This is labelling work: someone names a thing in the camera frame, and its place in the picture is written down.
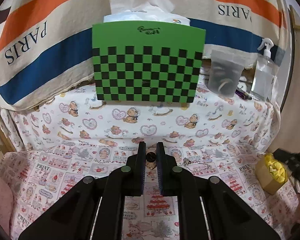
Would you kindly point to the gold pendant with dark stone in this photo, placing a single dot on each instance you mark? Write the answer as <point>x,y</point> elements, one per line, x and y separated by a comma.
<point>151,158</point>

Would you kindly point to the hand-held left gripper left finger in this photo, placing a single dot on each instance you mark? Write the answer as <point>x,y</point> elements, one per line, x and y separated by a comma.
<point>140,175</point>

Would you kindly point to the white tissue pack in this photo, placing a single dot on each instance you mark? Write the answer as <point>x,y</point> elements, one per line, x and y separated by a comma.
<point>140,0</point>

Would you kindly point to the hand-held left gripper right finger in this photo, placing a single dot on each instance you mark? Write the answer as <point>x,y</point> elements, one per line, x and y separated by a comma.
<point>161,175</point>

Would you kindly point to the clear plastic container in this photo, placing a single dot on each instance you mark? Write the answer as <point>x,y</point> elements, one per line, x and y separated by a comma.
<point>226,62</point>

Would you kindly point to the wooden panel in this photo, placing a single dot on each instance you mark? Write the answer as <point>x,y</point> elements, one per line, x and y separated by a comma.
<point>297,92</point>

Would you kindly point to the patchwork print cloth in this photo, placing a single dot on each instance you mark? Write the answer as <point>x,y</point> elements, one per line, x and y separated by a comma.
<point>52,165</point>

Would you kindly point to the small cardboard box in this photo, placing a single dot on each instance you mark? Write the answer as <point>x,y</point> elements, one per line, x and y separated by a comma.
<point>265,177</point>

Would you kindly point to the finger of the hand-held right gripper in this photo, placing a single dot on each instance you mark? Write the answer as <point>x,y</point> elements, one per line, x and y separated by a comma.
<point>288,156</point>

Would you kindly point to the purple pen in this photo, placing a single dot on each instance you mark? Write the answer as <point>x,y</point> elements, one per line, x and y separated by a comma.
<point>243,95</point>

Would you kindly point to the bear print cloth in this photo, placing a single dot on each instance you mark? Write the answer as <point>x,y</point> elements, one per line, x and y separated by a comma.
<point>102,125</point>

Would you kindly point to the silver brooch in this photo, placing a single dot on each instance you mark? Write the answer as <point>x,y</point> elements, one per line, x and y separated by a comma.
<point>187,162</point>

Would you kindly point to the green black checkered board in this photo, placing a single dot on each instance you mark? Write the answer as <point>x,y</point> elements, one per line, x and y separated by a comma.
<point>147,65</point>

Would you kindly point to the striped lettered cloth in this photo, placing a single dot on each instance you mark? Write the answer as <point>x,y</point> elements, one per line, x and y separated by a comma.
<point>40,55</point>

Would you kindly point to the clear spray bottle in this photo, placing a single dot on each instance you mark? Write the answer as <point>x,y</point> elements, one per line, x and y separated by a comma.
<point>263,75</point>

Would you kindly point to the pink cushion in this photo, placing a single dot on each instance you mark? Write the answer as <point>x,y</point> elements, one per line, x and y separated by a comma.
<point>0,200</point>

